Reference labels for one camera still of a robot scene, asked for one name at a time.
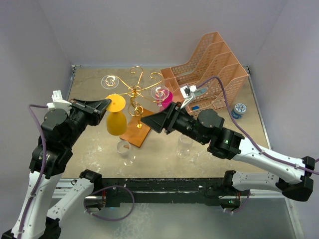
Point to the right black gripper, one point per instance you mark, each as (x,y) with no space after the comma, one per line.
(157,121)

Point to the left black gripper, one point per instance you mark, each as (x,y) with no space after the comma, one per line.
(95,109)

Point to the yellow plastic wine glass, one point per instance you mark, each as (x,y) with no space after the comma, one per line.
(116,121)

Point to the clear wine glass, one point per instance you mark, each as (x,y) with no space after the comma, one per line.
(109,82)
(184,146)
(125,151)

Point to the clear champagne flute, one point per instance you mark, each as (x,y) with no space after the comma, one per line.
(158,94)

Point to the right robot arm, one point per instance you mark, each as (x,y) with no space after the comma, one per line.
(285,174)

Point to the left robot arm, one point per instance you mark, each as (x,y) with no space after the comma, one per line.
(58,133)

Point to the pink plastic wine glass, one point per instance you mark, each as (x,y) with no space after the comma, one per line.
(166,101)

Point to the orange plastic file organizer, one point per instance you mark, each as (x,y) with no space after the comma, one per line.
(213,69)

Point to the blue white round tin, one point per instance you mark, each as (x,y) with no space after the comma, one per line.
(238,110)

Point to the gold wire wine glass rack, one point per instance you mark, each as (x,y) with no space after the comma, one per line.
(137,132)

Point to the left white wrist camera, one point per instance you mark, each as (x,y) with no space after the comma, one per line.
(58,102)

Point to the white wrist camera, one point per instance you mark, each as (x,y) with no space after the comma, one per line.
(58,102)
(188,93)

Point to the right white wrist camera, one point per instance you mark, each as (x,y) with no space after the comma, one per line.
(188,93)

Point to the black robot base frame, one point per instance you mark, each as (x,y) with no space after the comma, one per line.
(208,191)

